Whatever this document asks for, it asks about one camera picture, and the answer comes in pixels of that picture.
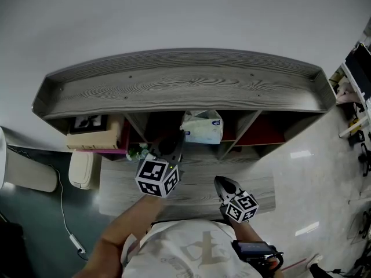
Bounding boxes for white tissues pack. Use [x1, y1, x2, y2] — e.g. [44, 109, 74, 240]
[180, 109, 224, 145]

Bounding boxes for white flowers in pot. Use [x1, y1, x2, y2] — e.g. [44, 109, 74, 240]
[126, 142, 157, 162]

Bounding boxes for cream chair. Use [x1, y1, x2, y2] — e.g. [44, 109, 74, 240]
[0, 126, 59, 193]

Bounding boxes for thick beige book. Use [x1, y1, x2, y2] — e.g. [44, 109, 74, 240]
[66, 115, 125, 151]

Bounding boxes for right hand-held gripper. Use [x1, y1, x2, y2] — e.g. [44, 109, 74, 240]
[213, 175, 260, 224]

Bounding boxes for wire frame stool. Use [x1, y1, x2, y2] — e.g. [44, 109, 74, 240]
[347, 210, 371, 246]

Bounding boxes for black office chair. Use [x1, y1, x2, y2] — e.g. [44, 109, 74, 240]
[358, 143, 371, 177]

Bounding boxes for person's right forearm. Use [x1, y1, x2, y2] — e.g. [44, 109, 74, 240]
[231, 220, 261, 244]

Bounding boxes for pink book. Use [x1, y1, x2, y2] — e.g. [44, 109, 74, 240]
[75, 120, 130, 155]

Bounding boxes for wide black monitor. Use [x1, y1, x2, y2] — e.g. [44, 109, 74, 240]
[344, 42, 371, 101]

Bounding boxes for white cable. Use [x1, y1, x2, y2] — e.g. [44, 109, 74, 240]
[48, 163, 73, 239]

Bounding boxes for black wrist device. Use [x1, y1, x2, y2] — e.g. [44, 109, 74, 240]
[231, 240, 284, 269]

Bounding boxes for person's white shirt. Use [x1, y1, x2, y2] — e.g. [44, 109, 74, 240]
[120, 220, 263, 278]

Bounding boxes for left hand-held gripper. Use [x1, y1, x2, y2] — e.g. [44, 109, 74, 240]
[134, 129, 186, 199]

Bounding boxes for black picture frame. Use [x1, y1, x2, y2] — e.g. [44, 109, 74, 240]
[68, 114, 108, 135]

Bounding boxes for white power adapter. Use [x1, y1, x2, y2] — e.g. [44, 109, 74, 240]
[68, 233, 87, 256]

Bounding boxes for person's left forearm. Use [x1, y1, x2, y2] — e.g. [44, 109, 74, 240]
[72, 194, 166, 278]

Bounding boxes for grey wood-grain table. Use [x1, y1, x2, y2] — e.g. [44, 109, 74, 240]
[98, 151, 276, 221]

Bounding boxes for long white office desk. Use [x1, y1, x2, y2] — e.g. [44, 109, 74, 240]
[337, 62, 371, 138]

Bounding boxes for grey wooden shelf desk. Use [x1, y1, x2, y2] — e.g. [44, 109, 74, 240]
[31, 47, 337, 162]

